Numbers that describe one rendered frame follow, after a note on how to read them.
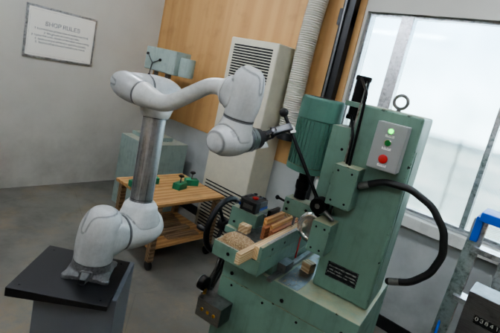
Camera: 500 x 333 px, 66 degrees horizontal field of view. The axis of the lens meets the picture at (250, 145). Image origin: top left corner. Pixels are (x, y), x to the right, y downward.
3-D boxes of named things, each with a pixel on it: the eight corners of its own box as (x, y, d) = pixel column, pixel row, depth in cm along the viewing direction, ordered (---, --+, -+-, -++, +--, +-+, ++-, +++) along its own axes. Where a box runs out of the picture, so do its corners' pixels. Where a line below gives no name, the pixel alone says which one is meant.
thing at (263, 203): (249, 201, 181) (251, 189, 180) (268, 209, 176) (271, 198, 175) (234, 205, 170) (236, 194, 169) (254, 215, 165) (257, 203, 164)
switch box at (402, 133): (370, 164, 137) (382, 120, 134) (399, 172, 132) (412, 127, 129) (365, 166, 131) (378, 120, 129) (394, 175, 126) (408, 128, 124)
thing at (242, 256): (305, 225, 183) (306, 217, 182) (309, 227, 182) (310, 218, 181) (234, 262, 133) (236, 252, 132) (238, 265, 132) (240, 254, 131)
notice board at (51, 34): (90, 66, 390) (97, 20, 381) (91, 66, 389) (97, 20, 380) (21, 55, 341) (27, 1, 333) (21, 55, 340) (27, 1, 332)
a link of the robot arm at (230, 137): (249, 160, 129) (262, 123, 126) (222, 164, 116) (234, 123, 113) (225, 147, 134) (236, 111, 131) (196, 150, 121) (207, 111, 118)
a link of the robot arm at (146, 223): (104, 244, 170) (143, 235, 189) (128, 256, 162) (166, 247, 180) (132, 70, 164) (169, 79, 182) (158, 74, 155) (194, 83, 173)
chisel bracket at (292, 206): (288, 211, 171) (292, 193, 170) (316, 223, 164) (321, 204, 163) (280, 214, 165) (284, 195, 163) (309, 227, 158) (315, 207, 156)
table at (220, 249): (267, 213, 204) (269, 203, 203) (319, 236, 189) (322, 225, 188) (192, 243, 153) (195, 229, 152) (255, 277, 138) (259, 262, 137)
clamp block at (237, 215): (245, 217, 185) (249, 199, 183) (268, 227, 178) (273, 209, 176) (227, 224, 172) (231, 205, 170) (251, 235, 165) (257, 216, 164)
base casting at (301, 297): (272, 246, 198) (276, 230, 196) (383, 299, 169) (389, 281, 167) (220, 274, 160) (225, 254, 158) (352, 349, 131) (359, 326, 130)
